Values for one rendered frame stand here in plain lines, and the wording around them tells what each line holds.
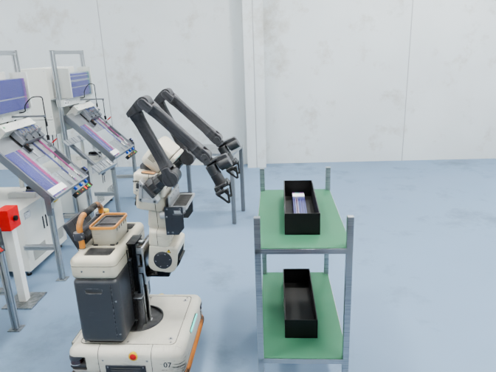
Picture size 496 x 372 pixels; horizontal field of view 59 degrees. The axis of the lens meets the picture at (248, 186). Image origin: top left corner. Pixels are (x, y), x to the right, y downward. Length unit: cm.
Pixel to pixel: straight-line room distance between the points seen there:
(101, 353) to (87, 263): 53
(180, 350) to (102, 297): 51
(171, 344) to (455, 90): 630
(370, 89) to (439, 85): 107
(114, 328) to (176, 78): 531
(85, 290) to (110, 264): 22
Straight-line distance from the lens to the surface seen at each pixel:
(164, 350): 261
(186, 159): 259
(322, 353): 241
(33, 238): 432
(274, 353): 240
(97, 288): 254
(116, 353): 269
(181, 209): 236
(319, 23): 727
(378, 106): 749
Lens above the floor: 182
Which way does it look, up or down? 17 degrees down
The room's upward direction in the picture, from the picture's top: 2 degrees counter-clockwise
